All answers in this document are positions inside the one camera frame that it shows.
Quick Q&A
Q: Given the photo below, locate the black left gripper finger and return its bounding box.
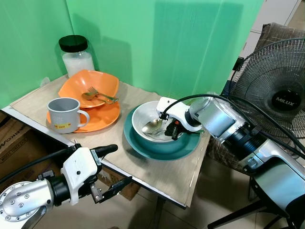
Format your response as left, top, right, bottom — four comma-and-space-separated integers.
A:
102, 176, 134, 201
93, 145, 119, 158

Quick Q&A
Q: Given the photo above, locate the gold spoon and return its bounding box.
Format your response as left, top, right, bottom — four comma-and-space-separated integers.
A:
142, 119, 165, 135
81, 92, 106, 103

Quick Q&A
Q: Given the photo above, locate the small plain cardboard box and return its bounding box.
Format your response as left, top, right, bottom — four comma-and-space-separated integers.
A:
97, 164, 140, 201

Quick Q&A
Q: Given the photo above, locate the teal round plate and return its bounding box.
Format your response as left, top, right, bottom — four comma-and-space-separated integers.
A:
123, 108, 203, 161

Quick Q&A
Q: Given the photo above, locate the white ceramic bowl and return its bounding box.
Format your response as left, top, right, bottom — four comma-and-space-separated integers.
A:
131, 101, 186, 143

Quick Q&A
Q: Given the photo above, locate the orange flat plate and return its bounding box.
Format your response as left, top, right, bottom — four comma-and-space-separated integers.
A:
46, 101, 121, 133

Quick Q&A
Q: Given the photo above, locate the black metal table leg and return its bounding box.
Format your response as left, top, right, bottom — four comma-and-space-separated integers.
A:
152, 196, 168, 229

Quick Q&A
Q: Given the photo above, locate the gold fork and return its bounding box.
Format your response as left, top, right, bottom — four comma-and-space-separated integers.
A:
88, 87, 119, 104

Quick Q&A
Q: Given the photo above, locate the grey mug with sticker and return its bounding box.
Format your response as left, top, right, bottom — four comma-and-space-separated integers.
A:
47, 97, 91, 135

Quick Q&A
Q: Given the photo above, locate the gold spoon in orange bowl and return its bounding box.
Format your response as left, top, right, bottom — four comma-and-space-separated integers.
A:
81, 92, 106, 103

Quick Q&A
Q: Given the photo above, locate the orange square bowl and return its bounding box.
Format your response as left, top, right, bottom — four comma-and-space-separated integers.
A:
58, 70, 120, 109

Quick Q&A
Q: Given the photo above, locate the green backdrop cloth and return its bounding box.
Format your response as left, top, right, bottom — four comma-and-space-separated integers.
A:
0, 0, 265, 109

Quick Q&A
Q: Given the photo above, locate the large printed cardboard box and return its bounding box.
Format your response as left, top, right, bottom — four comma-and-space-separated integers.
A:
0, 111, 63, 192

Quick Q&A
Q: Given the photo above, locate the glass jar with black lid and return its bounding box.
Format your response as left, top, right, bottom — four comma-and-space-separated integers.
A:
58, 35, 96, 78

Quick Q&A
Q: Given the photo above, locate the black Milux standing fan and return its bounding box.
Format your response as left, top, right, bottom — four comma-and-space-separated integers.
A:
207, 38, 305, 229

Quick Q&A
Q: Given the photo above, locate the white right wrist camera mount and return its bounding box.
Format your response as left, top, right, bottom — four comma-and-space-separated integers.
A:
156, 97, 203, 133

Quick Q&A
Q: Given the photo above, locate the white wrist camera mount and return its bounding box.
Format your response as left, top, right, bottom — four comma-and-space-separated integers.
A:
61, 147, 102, 206
156, 97, 203, 133

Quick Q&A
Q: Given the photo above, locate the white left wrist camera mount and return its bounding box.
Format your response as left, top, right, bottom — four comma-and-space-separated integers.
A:
61, 147, 102, 206

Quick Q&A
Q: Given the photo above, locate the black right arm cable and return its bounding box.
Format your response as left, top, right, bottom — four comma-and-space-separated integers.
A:
160, 93, 305, 154

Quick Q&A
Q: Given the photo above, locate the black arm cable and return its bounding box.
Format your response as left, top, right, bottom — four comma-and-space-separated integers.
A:
160, 93, 305, 154
0, 146, 79, 186

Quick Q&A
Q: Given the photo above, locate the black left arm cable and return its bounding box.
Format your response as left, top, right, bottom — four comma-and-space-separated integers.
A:
0, 146, 79, 186

